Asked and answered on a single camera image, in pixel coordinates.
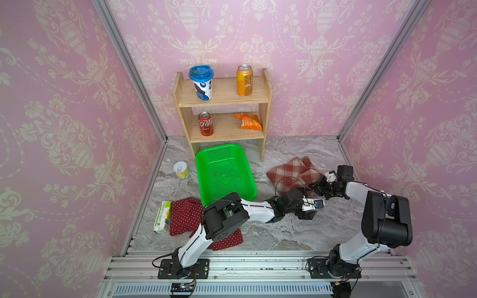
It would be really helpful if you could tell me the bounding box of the small black circuit board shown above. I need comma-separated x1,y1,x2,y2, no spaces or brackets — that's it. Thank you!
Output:
170,283,196,296

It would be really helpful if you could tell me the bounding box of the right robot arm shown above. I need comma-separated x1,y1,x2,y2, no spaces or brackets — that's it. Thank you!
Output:
309,165,413,278

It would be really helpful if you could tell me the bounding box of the small yellow tin can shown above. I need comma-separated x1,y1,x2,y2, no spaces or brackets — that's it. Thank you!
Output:
173,161,190,179

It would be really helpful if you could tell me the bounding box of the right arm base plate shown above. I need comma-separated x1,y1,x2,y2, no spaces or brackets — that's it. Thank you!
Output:
305,258,361,279

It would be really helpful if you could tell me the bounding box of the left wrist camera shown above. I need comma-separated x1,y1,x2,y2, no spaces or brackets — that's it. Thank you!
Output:
302,198,325,212

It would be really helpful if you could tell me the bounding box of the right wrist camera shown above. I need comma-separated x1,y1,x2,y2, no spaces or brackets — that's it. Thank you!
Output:
325,171,337,183

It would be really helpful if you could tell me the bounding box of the blue lidded cup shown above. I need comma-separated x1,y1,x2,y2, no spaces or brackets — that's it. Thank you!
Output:
188,65,214,101

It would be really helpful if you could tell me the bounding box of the left aluminium corner post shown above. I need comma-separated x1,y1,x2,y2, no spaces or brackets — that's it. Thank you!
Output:
93,0,168,144

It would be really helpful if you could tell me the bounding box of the aluminium corner post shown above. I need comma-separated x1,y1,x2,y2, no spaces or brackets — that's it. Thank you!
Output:
93,0,168,144
337,0,431,145

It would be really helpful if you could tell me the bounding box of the red polka dot skirt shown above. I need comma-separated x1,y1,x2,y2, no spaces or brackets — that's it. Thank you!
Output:
170,197,243,251

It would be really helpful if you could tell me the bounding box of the green plastic basket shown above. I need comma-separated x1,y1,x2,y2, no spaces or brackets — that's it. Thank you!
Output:
196,144,257,207

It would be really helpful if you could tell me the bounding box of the wooden two-tier shelf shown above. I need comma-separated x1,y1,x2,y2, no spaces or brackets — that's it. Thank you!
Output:
171,68,273,161

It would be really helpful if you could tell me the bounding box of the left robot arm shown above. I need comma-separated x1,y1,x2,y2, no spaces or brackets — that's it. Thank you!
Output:
171,188,324,274

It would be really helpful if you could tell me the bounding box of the red plaid skirt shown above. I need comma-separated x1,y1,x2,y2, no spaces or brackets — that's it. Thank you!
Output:
267,156,324,196

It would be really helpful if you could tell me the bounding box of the orange soda can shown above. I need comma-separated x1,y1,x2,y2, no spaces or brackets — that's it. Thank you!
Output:
237,64,253,97

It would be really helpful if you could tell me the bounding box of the aluminium front rail frame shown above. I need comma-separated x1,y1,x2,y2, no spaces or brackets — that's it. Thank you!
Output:
98,251,425,298

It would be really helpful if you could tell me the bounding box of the red cola can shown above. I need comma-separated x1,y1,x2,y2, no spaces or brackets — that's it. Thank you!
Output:
198,112,214,137

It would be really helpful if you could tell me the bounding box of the green white carton box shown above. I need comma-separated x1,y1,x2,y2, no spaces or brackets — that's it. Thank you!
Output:
153,201,171,234

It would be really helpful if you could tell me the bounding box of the right aluminium corner post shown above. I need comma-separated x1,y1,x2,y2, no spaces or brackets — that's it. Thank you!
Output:
337,0,431,145

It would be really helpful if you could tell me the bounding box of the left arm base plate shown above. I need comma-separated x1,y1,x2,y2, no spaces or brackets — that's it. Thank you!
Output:
157,259,209,279

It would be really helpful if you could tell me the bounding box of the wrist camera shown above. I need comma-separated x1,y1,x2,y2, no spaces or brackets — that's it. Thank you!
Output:
302,198,325,212
325,171,337,183

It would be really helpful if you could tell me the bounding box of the black connector box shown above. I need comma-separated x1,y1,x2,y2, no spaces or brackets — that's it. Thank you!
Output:
331,282,352,298

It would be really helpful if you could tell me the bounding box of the orange snack bag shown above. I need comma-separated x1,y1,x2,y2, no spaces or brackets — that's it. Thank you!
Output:
234,113,263,130

